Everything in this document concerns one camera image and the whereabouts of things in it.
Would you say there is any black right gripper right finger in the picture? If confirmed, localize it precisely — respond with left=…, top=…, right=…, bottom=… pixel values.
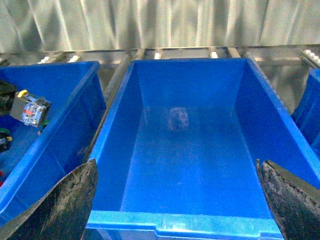
left=255, top=159, right=320, bottom=240

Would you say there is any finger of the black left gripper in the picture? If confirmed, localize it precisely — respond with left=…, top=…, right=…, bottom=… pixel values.
left=0, top=80, right=17, bottom=116

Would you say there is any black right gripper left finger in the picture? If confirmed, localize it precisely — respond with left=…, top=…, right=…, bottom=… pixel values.
left=0, top=158, right=98, bottom=240

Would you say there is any blue bin with buttons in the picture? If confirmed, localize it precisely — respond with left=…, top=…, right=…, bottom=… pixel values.
left=0, top=61, right=106, bottom=225

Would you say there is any yellow button front lying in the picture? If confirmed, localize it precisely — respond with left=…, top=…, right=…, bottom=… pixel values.
left=6, top=87, right=52, bottom=127

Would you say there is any green button centre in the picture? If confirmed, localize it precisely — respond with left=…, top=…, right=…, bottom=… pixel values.
left=0, top=128, right=13, bottom=153

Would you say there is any red button near green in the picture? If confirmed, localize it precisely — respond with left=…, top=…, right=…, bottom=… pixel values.
left=0, top=171, right=4, bottom=187

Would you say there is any far right blue bin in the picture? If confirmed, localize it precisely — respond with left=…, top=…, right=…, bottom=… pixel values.
left=291, top=68, right=320, bottom=151

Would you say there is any empty blue target bin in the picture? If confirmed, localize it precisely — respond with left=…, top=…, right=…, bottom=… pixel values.
left=86, top=58, right=320, bottom=240

